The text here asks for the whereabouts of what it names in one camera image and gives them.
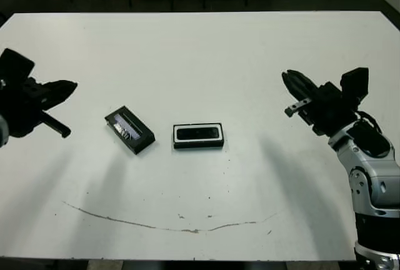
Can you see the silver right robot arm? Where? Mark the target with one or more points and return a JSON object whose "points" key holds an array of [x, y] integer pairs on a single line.
{"points": [[372, 173]]}

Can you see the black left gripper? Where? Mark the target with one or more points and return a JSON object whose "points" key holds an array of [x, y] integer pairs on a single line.
{"points": [[22, 104]]}

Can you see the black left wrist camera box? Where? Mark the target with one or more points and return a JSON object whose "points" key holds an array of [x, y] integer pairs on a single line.
{"points": [[15, 63]]}

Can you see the black box base white insert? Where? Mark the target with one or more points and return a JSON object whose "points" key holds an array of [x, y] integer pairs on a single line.
{"points": [[200, 146]]}

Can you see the black printed box lid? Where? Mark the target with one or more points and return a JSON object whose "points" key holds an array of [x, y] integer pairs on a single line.
{"points": [[129, 129]]}

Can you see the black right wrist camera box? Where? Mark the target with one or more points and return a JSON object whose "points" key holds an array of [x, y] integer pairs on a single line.
{"points": [[354, 82]]}

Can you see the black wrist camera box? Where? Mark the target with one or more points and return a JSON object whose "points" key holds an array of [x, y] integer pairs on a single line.
{"points": [[15, 63], [354, 82]]}

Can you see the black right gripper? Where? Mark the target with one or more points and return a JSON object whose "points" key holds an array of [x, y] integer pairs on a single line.
{"points": [[328, 110]]}

